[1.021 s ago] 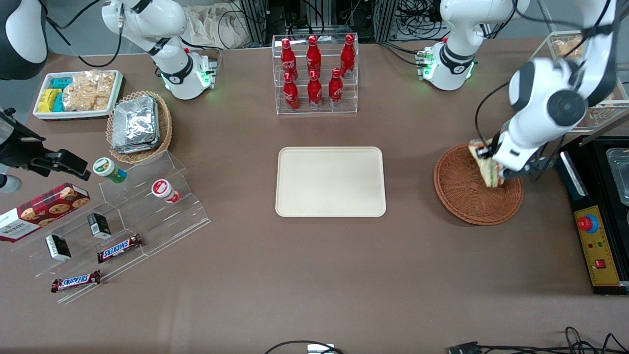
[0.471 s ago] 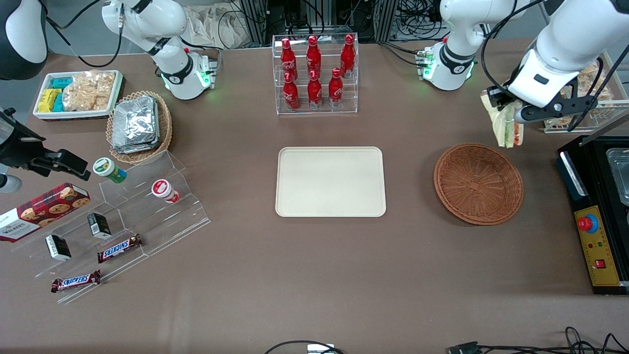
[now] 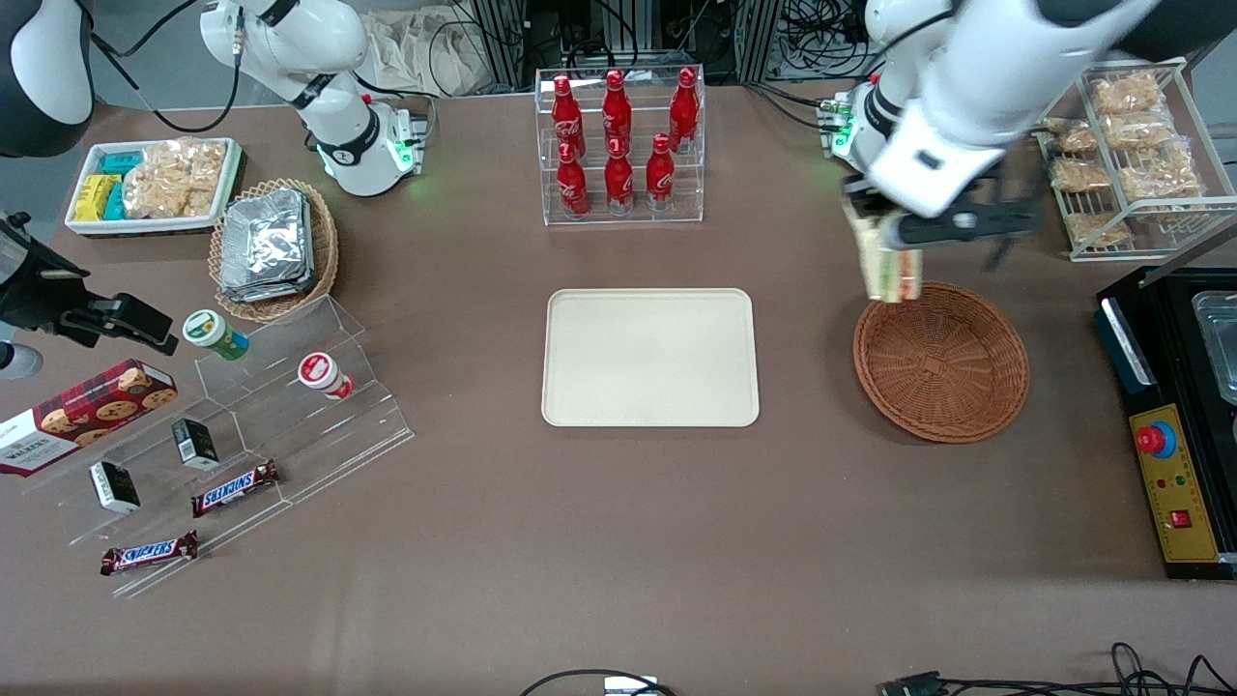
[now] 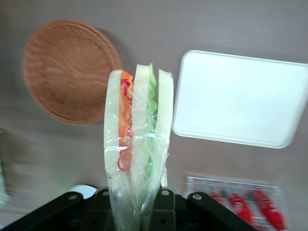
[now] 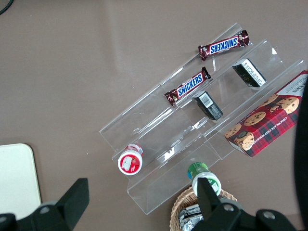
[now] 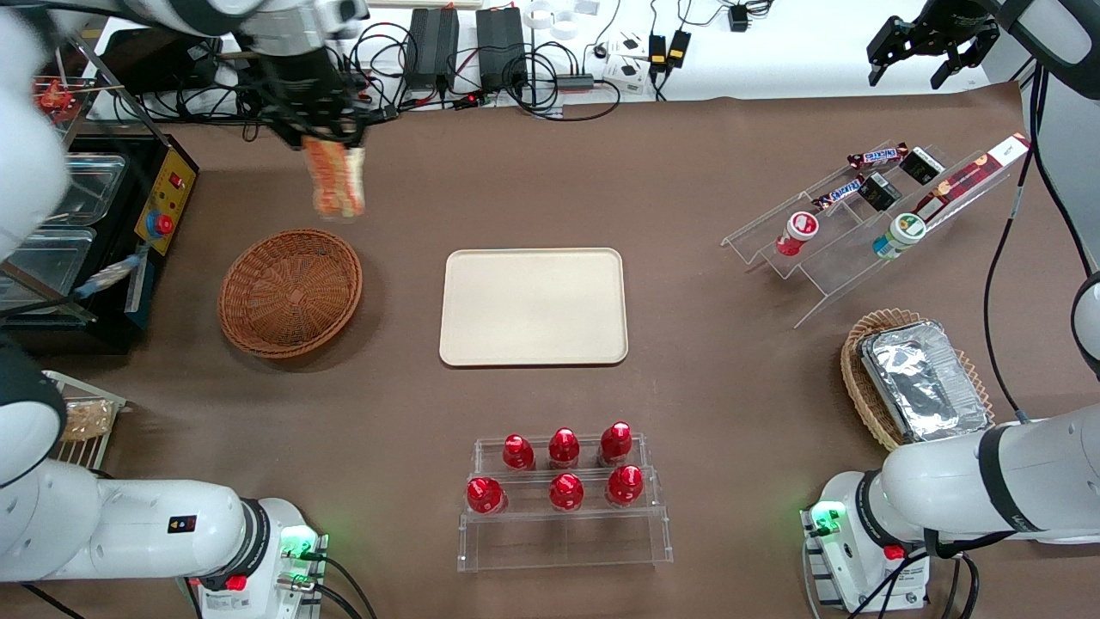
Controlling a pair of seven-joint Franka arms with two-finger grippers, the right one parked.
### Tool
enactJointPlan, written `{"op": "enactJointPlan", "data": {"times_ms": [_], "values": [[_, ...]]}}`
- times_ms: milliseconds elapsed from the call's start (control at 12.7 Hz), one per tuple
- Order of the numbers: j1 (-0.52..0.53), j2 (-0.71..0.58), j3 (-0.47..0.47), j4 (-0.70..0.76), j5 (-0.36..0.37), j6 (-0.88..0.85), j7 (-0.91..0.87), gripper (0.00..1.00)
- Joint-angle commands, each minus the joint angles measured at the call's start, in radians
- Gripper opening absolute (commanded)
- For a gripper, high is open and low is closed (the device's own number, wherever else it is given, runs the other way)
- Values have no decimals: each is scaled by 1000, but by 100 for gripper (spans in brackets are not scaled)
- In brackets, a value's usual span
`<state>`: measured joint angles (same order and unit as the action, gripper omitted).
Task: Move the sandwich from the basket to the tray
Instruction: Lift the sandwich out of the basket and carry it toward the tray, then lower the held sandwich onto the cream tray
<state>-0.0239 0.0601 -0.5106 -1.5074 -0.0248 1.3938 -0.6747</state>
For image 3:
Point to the black appliance with yellow panel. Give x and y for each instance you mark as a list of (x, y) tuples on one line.
[(1179, 503)]

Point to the round brown wicker basket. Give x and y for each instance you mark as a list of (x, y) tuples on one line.
[(942, 367)]

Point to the brown Snickers bar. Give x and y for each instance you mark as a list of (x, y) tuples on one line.
[(235, 488), (150, 553)]

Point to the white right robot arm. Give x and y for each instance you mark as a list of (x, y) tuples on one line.
[(338, 126)]

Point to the red cola bottle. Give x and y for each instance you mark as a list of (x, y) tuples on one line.
[(684, 111), (618, 180), (617, 114), (567, 121), (572, 184), (660, 176)]

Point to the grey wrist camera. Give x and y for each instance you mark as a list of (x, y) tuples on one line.
[(966, 225), (17, 361)]

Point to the green lid cup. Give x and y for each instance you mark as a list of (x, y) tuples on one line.
[(213, 333)]

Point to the clear bag of snacks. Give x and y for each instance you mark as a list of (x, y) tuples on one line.
[(1140, 130), (1165, 174), (1080, 174), (1097, 228), (1073, 135), (1126, 94)]

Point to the clear acrylic bottle rack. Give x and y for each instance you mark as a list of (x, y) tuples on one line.
[(541, 208)]

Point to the red lid cup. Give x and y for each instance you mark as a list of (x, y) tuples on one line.
[(324, 375)]

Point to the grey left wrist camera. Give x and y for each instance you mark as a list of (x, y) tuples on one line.
[(966, 225)]

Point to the red tartan cookie box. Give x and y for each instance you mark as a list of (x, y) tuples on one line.
[(87, 416)]

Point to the triangular sandwich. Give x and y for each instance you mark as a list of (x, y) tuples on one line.
[(891, 266)]

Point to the aluminium frame post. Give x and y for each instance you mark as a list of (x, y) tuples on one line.
[(759, 39), (501, 39)]

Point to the yellow snack packet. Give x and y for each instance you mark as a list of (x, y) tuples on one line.
[(95, 197)]

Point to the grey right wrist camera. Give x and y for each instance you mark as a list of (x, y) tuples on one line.
[(17, 361)]

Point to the silver foil pack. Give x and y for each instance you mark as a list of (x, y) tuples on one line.
[(269, 242)]

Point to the clear bag of crackers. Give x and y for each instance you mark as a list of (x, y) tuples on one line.
[(174, 179)]

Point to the clear acrylic stepped display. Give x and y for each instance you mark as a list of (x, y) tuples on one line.
[(290, 435)]

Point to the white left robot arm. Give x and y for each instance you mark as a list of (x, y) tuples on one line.
[(966, 106)]

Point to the teal snack packet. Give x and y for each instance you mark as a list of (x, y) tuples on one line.
[(116, 203), (122, 162)]

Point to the beige plastic tray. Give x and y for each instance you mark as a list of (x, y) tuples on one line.
[(647, 358)]

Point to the small black box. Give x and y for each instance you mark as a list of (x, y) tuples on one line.
[(196, 445), (115, 487)]

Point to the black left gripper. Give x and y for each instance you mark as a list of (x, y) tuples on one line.
[(854, 205)]

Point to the clear rectangular container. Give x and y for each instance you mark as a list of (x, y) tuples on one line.
[(1220, 348)]

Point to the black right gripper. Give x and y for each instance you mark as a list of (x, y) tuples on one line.
[(29, 290)]

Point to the oval wicker basket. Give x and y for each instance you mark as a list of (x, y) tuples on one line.
[(327, 251)]

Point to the white rectangular snack tray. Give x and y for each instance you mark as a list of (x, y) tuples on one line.
[(82, 224)]

